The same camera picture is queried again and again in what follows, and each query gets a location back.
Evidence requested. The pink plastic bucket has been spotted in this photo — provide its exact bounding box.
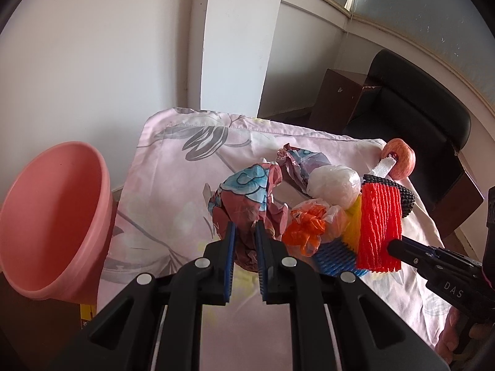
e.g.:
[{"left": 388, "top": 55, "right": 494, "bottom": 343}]
[{"left": 0, "top": 142, "right": 117, "bottom": 306}]

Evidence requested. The orange plastic bag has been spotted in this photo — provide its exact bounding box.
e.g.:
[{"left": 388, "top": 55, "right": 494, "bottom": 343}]
[{"left": 282, "top": 198, "right": 351, "bottom": 258}]

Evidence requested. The red foam net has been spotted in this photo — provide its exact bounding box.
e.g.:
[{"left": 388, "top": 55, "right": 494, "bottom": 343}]
[{"left": 356, "top": 183, "right": 403, "bottom": 274}]

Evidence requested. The pink floral cloth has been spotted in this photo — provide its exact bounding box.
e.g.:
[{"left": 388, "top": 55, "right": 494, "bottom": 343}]
[{"left": 97, "top": 107, "right": 451, "bottom": 371}]

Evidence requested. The red apple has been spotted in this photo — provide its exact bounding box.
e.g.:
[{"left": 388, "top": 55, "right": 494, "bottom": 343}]
[{"left": 381, "top": 138, "right": 416, "bottom": 181}]

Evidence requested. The brown wooden side table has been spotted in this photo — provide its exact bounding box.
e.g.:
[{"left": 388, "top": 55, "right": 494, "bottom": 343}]
[{"left": 406, "top": 141, "right": 486, "bottom": 238}]

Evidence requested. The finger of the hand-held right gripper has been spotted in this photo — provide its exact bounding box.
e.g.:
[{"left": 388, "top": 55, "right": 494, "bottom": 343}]
[{"left": 387, "top": 237, "right": 441, "bottom": 279}]

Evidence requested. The window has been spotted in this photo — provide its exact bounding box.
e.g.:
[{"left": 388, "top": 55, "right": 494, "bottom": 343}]
[{"left": 284, "top": 0, "right": 495, "bottom": 103}]

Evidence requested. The blue foam net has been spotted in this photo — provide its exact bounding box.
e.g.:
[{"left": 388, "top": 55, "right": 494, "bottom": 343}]
[{"left": 313, "top": 240, "right": 368, "bottom": 278}]

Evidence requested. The yellow wrapper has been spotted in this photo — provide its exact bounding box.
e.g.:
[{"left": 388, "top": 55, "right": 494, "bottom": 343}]
[{"left": 342, "top": 195, "right": 364, "bottom": 250}]

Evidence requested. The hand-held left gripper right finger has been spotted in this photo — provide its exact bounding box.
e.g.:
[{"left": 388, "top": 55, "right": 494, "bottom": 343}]
[{"left": 253, "top": 220, "right": 451, "bottom": 371}]

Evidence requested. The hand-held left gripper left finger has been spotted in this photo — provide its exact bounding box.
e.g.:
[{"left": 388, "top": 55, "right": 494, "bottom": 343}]
[{"left": 44, "top": 222, "right": 237, "bottom": 371}]

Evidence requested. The floral paper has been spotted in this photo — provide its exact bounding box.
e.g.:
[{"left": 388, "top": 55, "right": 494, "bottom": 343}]
[
  {"left": 208, "top": 163, "right": 289, "bottom": 273},
  {"left": 275, "top": 143, "right": 333, "bottom": 194}
]

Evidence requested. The black leather chair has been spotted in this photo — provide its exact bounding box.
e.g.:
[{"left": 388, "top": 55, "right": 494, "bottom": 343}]
[{"left": 342, "top": 49, "right": 472, "bottom": 186}]

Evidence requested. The white plastic bag ball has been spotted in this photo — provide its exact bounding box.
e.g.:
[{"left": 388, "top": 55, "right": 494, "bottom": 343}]
[{"left": 307, "top": 165, "right": 362, "bottom": 209}]

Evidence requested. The yellow box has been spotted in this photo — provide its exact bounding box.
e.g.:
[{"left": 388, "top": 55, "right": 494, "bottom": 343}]
[{"left": 80, "top": 303, "right": 97, "bottom": 329}]

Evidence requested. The person's right hand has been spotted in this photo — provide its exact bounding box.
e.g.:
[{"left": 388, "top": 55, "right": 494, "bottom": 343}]
[{"left": 435, "top": 307, "right": 495, "bottom": 364}]

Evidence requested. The white foam piece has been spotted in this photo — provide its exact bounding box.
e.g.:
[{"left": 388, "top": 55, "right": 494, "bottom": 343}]
[{"left": 367, "top": 155, "right": 399, "bottom": 180}]

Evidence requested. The black foam net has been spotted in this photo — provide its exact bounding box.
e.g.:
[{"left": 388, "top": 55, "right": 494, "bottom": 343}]
[{"left": 361, "top": 175, "right": 416, "bottom": 219}]

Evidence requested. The brown wooden cabinet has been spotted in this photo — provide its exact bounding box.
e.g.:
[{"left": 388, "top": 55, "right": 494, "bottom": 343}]
[{"left": 309, "top": 69, "right": 381, "bottom": 134}]

